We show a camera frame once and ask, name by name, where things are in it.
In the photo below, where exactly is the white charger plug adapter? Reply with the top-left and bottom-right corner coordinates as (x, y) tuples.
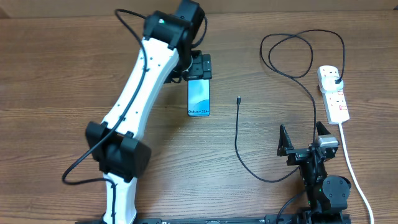
(320, 77), (344, 94)

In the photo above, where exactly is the white power strip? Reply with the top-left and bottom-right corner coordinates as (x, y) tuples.
(317, 65), (349, 124)

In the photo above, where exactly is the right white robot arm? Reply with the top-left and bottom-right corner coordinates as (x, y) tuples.
(277, 122), (351, 223)

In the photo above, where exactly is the white power strip cord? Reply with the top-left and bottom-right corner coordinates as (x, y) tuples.
(338, 122), (375, 224)

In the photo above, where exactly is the black USB-C charging cable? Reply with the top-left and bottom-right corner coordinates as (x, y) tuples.
(234, 29), (346, 184)

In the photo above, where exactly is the Galaxy S24 smartphone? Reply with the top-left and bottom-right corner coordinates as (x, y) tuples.
(187, 80), (210, 116)

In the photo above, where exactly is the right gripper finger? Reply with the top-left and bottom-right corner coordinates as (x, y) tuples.
(316, 121), (331, 136)
(277, 124), (294, 156)

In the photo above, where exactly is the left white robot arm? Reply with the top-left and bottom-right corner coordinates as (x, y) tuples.
(85, 1), (212, 223)

